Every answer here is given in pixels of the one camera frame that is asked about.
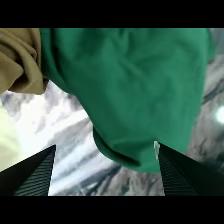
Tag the tan garment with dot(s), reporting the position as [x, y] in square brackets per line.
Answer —
[18, 60]

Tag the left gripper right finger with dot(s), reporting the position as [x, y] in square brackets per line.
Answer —
[186, 178]

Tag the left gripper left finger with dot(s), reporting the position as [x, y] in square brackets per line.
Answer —
[33, 176]

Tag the green T-shirt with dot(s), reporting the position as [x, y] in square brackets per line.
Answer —
[133, 86]

